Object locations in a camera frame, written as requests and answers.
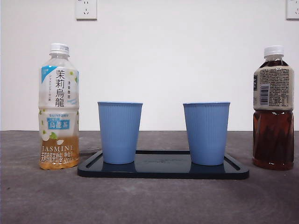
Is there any jasmine tea bottle white label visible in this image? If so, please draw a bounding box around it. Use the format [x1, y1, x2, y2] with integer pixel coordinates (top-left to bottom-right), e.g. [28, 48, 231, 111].
[38, 43, 80, 171]

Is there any dark tea bottle beige label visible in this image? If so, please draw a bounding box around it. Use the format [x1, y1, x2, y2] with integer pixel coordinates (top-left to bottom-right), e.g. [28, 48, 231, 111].
[252, 45, 295, 171]

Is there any blue ribbed plastic cup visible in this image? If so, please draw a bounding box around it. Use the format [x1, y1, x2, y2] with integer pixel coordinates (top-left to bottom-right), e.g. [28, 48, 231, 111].
[97, 101, 143, 165]
[182, 101, 231, 166]

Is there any dark blue rectangular tray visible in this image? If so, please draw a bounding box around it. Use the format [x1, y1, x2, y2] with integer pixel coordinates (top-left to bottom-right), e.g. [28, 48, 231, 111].
[77, 150, 250, 180]

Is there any white wall socket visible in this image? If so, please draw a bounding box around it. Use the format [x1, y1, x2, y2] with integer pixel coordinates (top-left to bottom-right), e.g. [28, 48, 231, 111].
[75, 0, 98, 21]
[286, 0, 299, 20]

